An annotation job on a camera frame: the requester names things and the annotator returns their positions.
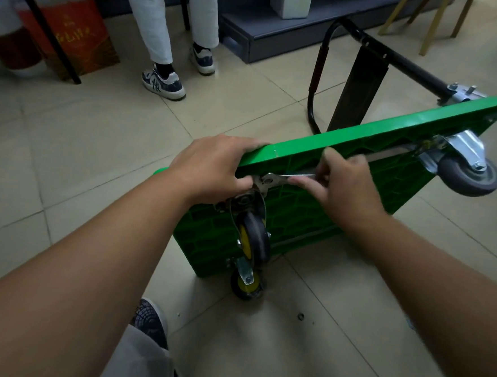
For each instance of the grey caster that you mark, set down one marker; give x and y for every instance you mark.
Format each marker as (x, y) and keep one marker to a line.
(468, 176)

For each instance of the wooden stool legs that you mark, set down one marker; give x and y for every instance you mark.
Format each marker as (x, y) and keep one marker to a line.
(430, 20)

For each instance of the person's right hand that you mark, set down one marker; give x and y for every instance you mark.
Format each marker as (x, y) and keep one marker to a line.
(345, 197)

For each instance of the green platform trolley deck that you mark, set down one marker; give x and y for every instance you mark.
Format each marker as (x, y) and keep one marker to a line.
(297, 223)

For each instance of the white box on shelf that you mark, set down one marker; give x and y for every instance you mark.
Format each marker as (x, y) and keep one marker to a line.
(291, 0)

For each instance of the person's left hand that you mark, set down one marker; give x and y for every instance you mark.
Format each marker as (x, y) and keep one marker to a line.
(209, 170)

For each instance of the person's dark shoe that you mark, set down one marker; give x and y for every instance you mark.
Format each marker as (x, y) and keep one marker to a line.
(152, 319)

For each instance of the person's right forearm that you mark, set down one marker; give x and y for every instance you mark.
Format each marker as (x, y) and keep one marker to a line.
(448, 310)

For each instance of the person's left forearm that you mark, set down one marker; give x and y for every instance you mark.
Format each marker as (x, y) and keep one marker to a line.
(54, 291)

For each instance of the small metal nut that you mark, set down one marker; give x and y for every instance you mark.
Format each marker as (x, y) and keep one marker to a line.
(300, 316)

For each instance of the person's light trousers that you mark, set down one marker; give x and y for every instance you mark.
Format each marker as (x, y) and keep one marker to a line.
(138, 361)

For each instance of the silver wrench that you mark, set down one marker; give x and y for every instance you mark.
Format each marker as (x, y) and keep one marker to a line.
(283, 178)

